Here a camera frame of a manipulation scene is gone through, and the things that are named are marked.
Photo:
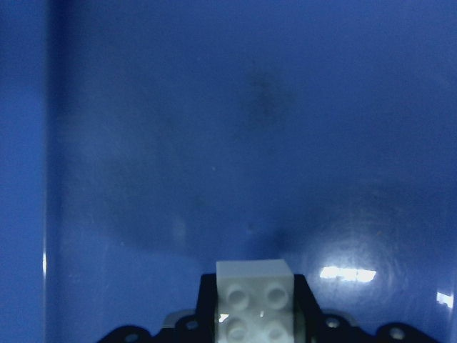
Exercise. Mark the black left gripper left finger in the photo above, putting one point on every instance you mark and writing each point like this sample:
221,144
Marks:
196,327

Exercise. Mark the white block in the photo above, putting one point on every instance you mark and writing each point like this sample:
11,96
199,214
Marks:
255,301

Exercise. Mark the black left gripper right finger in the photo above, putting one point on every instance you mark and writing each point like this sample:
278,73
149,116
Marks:
312,324

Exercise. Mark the blue plastic tray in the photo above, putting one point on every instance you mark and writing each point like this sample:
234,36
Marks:
143,141

